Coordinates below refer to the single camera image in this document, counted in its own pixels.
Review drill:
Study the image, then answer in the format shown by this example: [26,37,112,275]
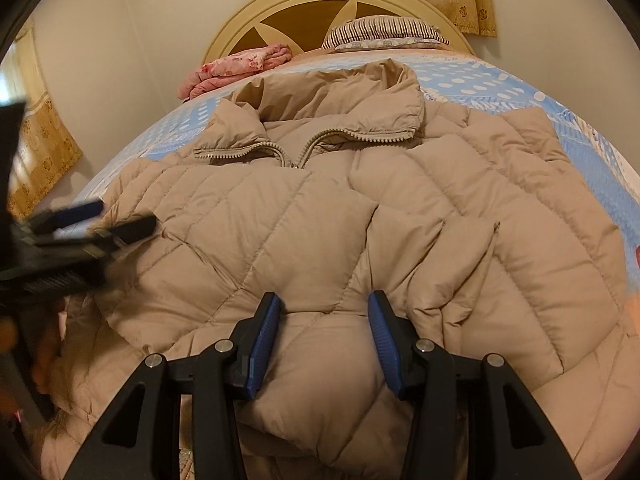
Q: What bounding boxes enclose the pink floral folded blanket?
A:
[176,44,293,102]

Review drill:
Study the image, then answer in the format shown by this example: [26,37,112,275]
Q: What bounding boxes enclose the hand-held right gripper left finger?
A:
[62,292,284,480]

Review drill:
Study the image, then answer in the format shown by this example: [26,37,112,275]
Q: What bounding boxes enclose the cream wooden round headboard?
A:
[202,0,476,63]

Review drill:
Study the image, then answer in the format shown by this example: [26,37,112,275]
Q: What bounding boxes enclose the blue pink printed bedsheet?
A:
[65,49,640,286]

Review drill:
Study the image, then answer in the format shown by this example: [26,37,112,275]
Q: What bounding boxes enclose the grey patterned pillow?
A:
[333,36,447,53]

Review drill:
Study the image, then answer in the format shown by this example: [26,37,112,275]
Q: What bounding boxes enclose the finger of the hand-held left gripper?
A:
[29,199,105,236]
[89,216,157,262]

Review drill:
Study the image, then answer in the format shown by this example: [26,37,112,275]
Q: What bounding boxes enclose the beige quilted puffer jacket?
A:
[40,58,640,480]

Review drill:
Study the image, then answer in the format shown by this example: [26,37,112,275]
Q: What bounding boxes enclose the person's left hand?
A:
[0,300,68,398]

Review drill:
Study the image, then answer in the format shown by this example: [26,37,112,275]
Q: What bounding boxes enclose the striped pillow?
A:
[321,15,449,51]

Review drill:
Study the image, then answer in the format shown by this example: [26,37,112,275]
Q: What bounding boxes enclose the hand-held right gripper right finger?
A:
[367,290,583,480]

